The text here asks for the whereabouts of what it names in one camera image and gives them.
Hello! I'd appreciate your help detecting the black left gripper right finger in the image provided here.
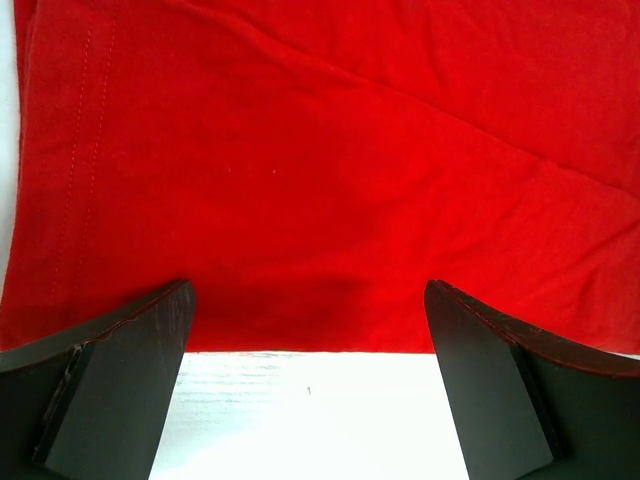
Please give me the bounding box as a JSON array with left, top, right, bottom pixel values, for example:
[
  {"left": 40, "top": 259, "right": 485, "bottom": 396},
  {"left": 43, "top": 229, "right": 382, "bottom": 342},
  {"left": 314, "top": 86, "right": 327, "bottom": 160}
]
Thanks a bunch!
[{"left": 424, "top": 280, "right": 639, "bottom": 479}]

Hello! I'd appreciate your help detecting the red t-shirt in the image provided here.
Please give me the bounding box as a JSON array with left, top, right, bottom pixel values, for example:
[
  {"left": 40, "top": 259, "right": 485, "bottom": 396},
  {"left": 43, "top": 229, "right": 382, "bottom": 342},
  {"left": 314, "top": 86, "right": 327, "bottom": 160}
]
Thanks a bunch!
[{"left": 1, "top": 1, "right": 639, "bottom": 353}]

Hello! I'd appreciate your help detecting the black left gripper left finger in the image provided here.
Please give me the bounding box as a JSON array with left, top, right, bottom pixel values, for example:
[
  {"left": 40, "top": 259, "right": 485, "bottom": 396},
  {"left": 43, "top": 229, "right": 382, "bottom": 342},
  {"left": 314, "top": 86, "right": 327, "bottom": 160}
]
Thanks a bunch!
[{"left": 1, "top": 280, "right": 196, "bottom": 480}]

